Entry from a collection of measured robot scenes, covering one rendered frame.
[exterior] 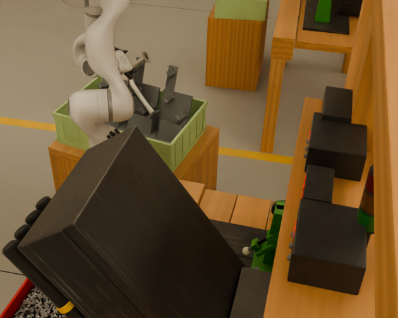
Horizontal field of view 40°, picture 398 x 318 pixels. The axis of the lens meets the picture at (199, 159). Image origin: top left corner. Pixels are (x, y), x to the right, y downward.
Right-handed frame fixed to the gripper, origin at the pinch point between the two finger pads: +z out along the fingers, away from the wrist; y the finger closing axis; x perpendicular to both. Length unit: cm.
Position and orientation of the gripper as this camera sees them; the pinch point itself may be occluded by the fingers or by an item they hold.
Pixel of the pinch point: (129, 61)
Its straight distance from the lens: 249.6
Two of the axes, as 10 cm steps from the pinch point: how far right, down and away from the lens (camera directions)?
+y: -5.2, -8.6, 0.0
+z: 4.0, -2.4, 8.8
